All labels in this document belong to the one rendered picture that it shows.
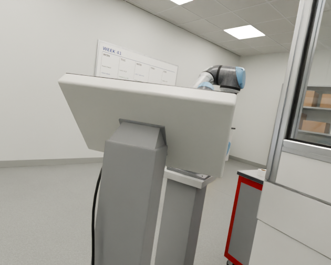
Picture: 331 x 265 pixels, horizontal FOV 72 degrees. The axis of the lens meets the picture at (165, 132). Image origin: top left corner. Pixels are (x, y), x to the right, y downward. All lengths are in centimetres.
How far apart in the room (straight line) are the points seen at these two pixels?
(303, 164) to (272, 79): 548
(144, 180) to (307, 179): 48
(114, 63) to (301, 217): 374
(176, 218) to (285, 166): 84
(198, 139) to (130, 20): 390
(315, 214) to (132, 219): 52
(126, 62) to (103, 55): 43
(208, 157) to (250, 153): 558
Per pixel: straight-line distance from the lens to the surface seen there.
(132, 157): 64
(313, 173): 80
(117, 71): 417
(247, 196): 175
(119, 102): 68
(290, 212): 84
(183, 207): 144
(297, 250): 87
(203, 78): 130
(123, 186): 68
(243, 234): 184
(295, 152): 82
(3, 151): 382
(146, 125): 68
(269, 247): 92
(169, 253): 160
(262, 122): 616
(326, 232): 81
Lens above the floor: 114
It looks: 6 degrees down
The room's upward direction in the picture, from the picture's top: 8 degrees clockwise
